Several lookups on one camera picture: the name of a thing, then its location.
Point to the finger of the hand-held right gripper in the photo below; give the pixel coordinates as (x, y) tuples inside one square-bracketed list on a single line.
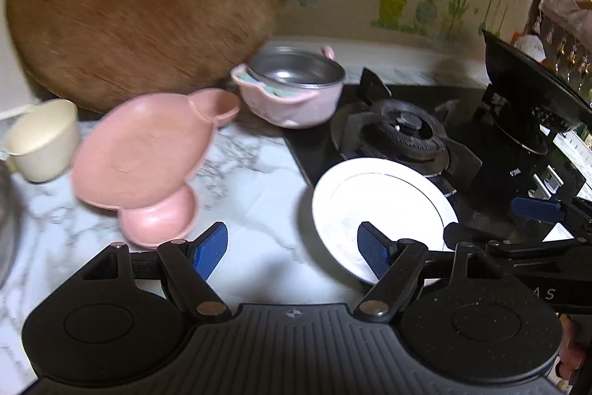
[(467, 235), (536, 210)]

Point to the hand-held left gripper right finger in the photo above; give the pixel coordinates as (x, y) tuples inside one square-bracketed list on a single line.
[(372, 251)]

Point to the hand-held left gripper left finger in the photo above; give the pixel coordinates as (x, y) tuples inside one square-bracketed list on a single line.
[(210, 248)]

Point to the white plate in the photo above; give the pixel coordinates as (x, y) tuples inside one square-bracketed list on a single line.
[(384, 200)]

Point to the pink mouse-shaped plate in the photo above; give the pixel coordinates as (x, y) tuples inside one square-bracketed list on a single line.
[(138, 154)]

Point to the person's right hand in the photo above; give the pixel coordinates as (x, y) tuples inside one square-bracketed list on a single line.
[(576, 353)]

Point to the black stove burner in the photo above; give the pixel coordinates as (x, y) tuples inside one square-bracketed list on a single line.
[(407, 126)]

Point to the black gas stove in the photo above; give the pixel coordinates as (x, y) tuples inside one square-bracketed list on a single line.
[(319, 136)]

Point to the black wok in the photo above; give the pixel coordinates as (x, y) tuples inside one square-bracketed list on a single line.
[(522, 75)]

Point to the pink eared bowl steel-lined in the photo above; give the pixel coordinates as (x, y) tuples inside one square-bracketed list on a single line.
[(286, 108)]

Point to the cream cup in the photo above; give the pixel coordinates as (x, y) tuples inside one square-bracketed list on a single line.
[(41, 145)]

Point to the round wooden cutting board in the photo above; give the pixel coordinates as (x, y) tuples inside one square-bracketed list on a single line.
[(138, 6)]

